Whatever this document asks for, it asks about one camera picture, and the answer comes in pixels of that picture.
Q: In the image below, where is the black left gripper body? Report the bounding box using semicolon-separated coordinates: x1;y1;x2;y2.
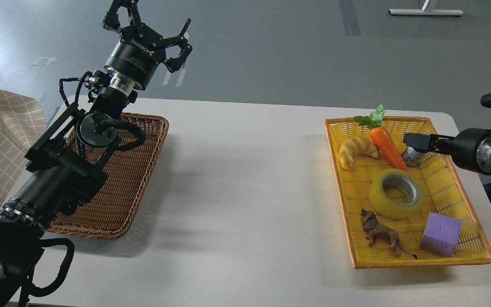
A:
104;25;166;90

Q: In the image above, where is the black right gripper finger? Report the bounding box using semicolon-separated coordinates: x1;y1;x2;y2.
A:
403;133;455;153

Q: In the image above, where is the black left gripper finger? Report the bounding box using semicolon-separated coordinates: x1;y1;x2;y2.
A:
154;18;193;73
102;0;143;37

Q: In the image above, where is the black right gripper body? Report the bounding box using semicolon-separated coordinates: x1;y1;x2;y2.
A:
445;128;491;175

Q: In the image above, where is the yellow tape roll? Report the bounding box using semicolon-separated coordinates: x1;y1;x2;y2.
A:
367;169;425;220

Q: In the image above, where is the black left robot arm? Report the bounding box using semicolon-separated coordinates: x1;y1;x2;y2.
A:
0;0;192;307

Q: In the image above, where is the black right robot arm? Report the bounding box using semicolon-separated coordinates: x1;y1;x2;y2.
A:
403;93;491;175

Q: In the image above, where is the small dark jar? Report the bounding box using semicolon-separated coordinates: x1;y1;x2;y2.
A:
401;147;426;167

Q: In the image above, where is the toy carrot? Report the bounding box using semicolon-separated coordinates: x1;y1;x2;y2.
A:
353;104;408;172

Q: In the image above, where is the yellow woven tray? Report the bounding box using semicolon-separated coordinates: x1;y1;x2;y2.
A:
325;117;491;269

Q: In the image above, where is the toy croissant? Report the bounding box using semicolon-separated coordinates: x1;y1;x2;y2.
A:
338;137;381;170

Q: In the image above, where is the purple foam cube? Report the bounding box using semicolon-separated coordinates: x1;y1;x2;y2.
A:
420;212;462;257

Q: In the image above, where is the brown toy lion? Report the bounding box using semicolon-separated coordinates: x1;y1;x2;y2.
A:
360;208;418;260

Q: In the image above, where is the white metal stand base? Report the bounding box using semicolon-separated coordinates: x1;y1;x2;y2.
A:
388;0;464;16

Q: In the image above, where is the brown wicker basket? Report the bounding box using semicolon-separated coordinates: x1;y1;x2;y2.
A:
48;113;169;239

